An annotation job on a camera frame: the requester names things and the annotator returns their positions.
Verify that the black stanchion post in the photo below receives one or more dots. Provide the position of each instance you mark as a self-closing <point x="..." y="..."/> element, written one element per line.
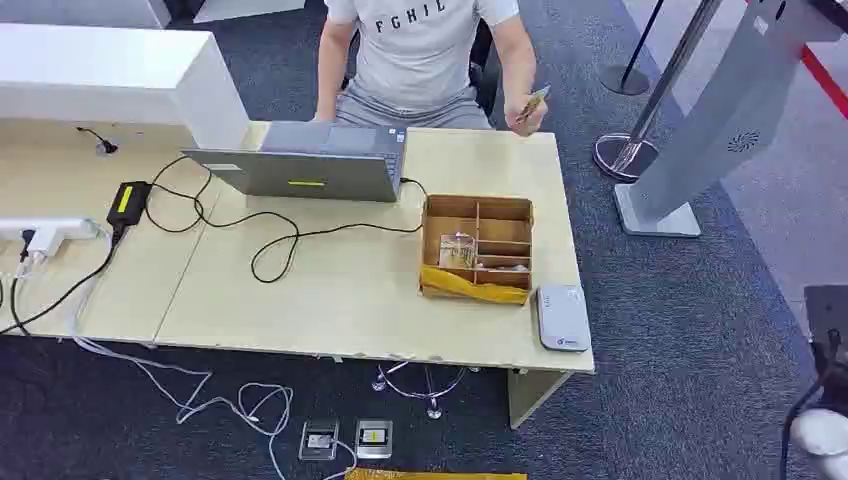
<point x="625" y="81"/>

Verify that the yellow strip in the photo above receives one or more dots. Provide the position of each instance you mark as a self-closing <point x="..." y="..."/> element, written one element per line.
<point x="434" y="475"/>

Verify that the black laptop power adapter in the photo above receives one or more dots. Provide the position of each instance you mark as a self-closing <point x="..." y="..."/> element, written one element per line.
<point x="129" y="202"/>

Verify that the person's left hand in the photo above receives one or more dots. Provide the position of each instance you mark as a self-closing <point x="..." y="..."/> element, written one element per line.
<point x="526" y="122"/>

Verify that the wooden divided card box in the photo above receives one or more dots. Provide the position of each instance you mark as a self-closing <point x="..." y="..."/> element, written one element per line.
<point x="503" y="228"/>

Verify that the grey laptop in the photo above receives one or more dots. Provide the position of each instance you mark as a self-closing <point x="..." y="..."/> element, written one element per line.
<point x="318" y="175"/>

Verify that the white desk partition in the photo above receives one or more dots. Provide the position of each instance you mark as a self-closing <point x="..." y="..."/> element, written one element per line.
<point x="99" y="73"/>

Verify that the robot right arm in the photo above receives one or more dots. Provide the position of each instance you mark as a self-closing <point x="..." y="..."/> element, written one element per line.
<point x="828" y="387"/>

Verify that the pale desk leg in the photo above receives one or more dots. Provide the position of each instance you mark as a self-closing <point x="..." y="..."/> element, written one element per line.
<point x="533" y="394"/>

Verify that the white card reader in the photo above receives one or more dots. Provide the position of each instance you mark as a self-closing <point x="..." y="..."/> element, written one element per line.
<point x="563" y="318"/>

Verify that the grey kiosk stand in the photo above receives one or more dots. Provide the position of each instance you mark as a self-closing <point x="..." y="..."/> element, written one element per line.
<point x="722" y="119"/>

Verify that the white power strip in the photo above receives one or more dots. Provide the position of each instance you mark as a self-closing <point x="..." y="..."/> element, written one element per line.
<point x="60" y="230"/>

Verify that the white cabinet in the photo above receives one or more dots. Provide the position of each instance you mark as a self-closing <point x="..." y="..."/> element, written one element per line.
<point x="245" y="8"/>
<point x="79" y="12"/>

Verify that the metal floor socket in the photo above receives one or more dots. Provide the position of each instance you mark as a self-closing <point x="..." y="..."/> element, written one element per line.
<point x="374" y="438"/>
<point x="318" y="439"/>

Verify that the printed card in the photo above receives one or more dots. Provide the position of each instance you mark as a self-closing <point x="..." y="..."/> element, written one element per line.
<point x="535" y="100"/>

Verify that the chrome chair base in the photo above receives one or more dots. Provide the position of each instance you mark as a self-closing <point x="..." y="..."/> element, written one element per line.
<point x="424" y="395"/>

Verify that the chrome stanchion post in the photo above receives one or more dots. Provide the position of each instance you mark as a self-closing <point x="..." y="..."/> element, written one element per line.
<point x="624" y="158"/>

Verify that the person's torso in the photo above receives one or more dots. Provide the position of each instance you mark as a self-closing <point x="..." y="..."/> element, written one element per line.
<point x="414" y="60"/>

